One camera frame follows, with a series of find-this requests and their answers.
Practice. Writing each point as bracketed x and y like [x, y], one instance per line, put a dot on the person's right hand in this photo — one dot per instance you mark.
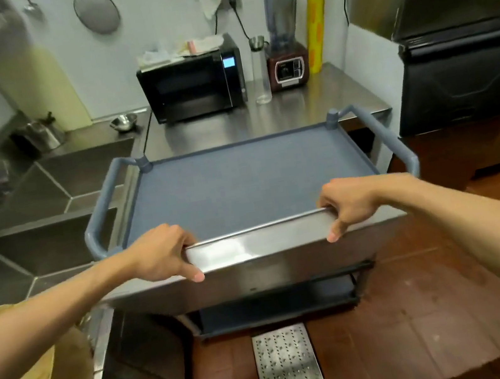
[359, 199]

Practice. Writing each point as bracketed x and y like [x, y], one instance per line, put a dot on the person's left hand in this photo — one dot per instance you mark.
[156, 255]

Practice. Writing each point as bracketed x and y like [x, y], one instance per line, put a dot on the person's left thumb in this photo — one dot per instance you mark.
[189, 271]

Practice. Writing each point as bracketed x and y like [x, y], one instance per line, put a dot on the person's right thumb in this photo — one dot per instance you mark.
[336, 229]

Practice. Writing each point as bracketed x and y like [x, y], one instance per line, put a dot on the stainless steel rectangular basin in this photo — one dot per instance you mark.
[259, 247]

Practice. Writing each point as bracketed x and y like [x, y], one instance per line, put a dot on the person's left forearm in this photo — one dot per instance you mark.
[38, 322]

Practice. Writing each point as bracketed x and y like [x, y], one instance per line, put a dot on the person's right forearm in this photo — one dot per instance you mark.
[486, 228]

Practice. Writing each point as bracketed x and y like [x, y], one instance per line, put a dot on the grey plastic utility cart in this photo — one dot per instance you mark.
[249, 182]

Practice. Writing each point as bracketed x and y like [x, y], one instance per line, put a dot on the perforated steel drain grate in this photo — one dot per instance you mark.
[286, 364]

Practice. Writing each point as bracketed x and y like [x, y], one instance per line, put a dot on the stainless steel sink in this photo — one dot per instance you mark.
[43, 207]

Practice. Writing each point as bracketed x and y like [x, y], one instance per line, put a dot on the small steel bowl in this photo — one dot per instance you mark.
[123, 122]

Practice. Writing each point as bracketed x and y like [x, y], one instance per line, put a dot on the clear bottle with metal lid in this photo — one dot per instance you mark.
[260, 73]

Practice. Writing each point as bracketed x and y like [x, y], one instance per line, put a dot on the black microwave oven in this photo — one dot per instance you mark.
[187, 87]

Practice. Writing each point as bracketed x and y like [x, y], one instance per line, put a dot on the steel kettle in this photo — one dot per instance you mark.
[41, 135]

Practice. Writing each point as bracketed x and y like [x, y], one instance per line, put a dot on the yellow cling film roll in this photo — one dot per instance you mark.
[317, 18]

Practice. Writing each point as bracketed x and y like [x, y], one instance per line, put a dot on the blender with dark red base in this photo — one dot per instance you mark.
[283, 24]

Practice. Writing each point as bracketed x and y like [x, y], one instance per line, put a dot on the white plastic bags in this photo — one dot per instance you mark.
[170, 53]

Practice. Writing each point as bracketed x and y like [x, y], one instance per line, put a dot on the pale yellow cutting board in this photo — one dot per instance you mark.
[42, 92]

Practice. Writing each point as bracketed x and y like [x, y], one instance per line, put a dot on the round mesh strainer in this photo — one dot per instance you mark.
[97, 11]

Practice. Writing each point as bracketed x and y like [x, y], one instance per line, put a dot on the hanging steel ladle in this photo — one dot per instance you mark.
[32, 7]

